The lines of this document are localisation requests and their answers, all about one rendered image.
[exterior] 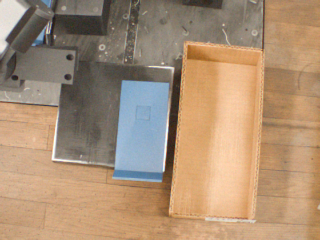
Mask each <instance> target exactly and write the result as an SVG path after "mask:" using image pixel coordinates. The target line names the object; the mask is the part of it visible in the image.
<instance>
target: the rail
mask: <svg viewBox="0 0 320 240"><path fill-rule="evenodd" d="M56 2H57V0H53V1H52V4H51V8H50V9H51V10H52V11H53V13H54V10H55V6H56ZM53 19H54V20H53ZM55 19H56V17H55V15H54V16H53V17H52V18H51V20H50V22H48V26H47V33H46V34H51V35H53V32H54V25H55ZM53 22H54V24H53ZM52 26H53V27H52Z"/></svg>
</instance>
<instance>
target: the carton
mask: <svg viewBox="0 0 320 240"><path fill-rule="evenodd" d="M264 56H265V50H264V49H257V48H249V47H239V46H230V45H218V44H210V43H203V42H190V41H185V46H184V52H183V65H182V77H181V89H180V102H179V114H178V127H177V138H176V146H175V158H174V170H173V182H172V189H171V201H170V214H169V217H171V218H183V219H200V220H206V221H220V222H223V221H226V222H243V223H254V222H255V221H253V220H252V219H253V218H254V217H255V201H256V198H257V182H258V173H259V154H260V143H261V124H262V105H263V76H264Z"/></svg>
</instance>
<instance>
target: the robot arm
mask: <svg viewBox="0 0 320 240"><path fill-rule="evenodd" d="M53 16H54V13H53V11H52V10H51V9H50V8H49V7H48V6H47V5H46V4H45V3H44V2H42V1H41V0H1V1H0V91H8V92H14V93H21V92H23V90H24V89H25V81H26V80H30V81H44V82H52V83H66V84H71V85H72V84H73V83H74V81H75V80H76V72H77V70H78V65H79V53H78V48H79V46H50V45H48V44H46V45H35V46H32V44H33V43H34V42H35V40H36V38H37V37H38V36H39V35H40V33H41V32H42V31H43V29H44V28H45V27H46V25H47V24H48V22H50V20H51V18H52V17H53Z"/></svg>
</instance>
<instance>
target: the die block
mask: <svg viewBox="0 0 320 240"><path fill-rule="evenodd" d="M110 5H111V0H105V2H104V7H103V15H102V18H82V17H56V19H55V20H62V22H63V25H64V27H65V30H66V33H67V34H71V35H73V34H78V35H97V36H104V37H105V36H106V31H107V27H108V22H109V14H110Z"/></svg>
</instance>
